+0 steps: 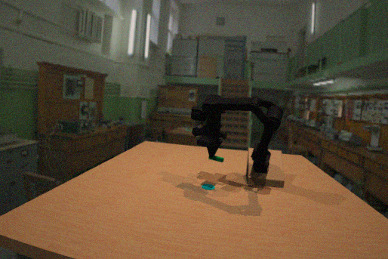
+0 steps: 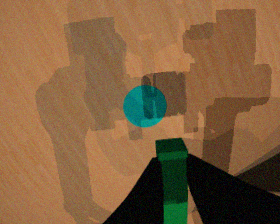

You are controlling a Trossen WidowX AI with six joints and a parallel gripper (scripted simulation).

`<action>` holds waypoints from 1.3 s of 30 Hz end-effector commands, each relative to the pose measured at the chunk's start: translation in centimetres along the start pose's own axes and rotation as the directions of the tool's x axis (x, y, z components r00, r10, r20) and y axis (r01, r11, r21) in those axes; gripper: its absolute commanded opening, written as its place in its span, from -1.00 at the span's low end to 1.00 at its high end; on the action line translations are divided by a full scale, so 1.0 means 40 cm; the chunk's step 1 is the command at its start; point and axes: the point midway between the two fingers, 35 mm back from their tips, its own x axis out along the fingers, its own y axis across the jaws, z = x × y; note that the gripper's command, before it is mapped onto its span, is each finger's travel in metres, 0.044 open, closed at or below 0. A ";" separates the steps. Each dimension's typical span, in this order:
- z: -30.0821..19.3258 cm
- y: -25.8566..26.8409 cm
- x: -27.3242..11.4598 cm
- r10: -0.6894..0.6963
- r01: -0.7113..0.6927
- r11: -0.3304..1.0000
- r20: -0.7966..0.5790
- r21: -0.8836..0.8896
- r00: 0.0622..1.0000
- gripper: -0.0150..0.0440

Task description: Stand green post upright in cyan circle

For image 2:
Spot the green rectangular post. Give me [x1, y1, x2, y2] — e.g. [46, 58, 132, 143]
[156, 137, 189, 224]

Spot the teal circle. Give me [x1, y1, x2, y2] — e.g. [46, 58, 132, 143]
[123, 84, 167, 128]

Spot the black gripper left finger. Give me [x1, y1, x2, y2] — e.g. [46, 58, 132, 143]
[103, 157, 164, 224]

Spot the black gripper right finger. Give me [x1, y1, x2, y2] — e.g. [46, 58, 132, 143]
[187, 153, 280, 224]

